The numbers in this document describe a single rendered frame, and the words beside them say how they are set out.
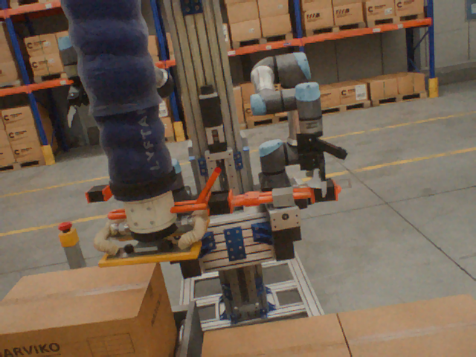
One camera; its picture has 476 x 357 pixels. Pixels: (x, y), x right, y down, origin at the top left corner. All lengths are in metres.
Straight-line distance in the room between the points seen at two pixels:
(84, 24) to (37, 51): 7.78
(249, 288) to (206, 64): 1.20
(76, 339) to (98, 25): 1.02
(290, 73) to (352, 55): 8.67
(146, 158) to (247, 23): 7.34
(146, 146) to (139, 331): 0.62
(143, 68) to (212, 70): 0.79
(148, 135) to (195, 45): 0.81
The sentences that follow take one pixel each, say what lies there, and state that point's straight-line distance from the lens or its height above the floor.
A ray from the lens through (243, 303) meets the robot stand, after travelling 2.42.
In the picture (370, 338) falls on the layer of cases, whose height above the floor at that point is 0.54.
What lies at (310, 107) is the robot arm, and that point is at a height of 1.52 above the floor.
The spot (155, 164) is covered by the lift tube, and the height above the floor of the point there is 1.42.
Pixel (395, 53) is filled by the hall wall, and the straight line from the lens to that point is 10.80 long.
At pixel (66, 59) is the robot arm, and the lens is 1.79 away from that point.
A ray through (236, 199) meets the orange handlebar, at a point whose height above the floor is 1.24.
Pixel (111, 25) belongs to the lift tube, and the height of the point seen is 1.85.
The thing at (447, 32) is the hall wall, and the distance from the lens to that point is 11.39.
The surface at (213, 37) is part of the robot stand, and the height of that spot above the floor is 1.78.
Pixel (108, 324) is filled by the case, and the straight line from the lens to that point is 1.52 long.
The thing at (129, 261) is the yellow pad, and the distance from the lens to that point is 1.44.
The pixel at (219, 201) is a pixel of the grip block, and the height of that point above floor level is 1.26.
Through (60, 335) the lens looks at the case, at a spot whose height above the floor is 0.91.
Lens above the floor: 1.75
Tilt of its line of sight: 18 degrees down
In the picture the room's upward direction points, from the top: 10 degrees counter-clockwise
